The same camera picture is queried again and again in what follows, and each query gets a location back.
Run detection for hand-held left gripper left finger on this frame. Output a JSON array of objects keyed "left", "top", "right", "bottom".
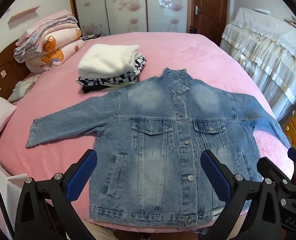
[{"left": 14, "top": 149, "right": 98, "bottom": 240}]

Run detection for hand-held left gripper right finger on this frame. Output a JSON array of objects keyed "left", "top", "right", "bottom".
[{"left": 200, "top": 149, "right": 283, "bottom": 240}]

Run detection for blue denim jacket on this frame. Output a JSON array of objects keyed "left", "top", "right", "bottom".
[{"left": 26, "top": 67, "right": 292, "bottom": 230}]

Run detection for person's beige pants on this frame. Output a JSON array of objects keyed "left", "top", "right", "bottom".
[{"left": 83, "top": 221, "right": 125, "bottom": 240}]

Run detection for black folded garment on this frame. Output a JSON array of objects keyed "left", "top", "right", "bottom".
[{"left": 82, "top": 84, "right": 118, "bottom": 94}]

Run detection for small grey white cloth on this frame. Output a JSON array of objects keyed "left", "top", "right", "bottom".
[{"left": 8, "top": 74, "right": 41, "bottom": 103}]

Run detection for black-white striped folded garment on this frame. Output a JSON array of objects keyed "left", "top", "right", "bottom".
[{"left": 75, "top": 56, "right": 147, "bottom": 87}]

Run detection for white folded fleece garment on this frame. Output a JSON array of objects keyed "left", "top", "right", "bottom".
[{"left": 77, "top": 44, "right": 141, "bottom": 78}]

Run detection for pink plush bed blanket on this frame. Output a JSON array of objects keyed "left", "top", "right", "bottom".
[{"left": 0, "top": 32, "right": 296, "bottom": 233}]

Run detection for wooden headboard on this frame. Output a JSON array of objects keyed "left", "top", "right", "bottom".
[{"left": 0, "top": 40, "right": 31, "bottom": 103}]

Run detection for folded bear print quilt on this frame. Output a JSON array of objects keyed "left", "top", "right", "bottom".
[{"left": 26, "top": 27, "right": 85, "bottom": 74}]

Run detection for small dark device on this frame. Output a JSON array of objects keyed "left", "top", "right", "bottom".
[{"left": 80, "top": 34, "right": 101, "bottom": 41}]

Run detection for folded pink striped blanket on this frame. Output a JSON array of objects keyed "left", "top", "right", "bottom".
[{"left": 14, "top": 10, "right": 78, "bottom": 63}]

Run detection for brown wooden door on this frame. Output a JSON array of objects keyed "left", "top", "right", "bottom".
[{"left": 190, "top": 0, "right": 229, "bottom": 45}]

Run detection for pink wall shelf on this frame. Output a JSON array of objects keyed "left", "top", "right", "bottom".
[{"left": 8, "top": 5, "right": 41, "bottom": 24}]

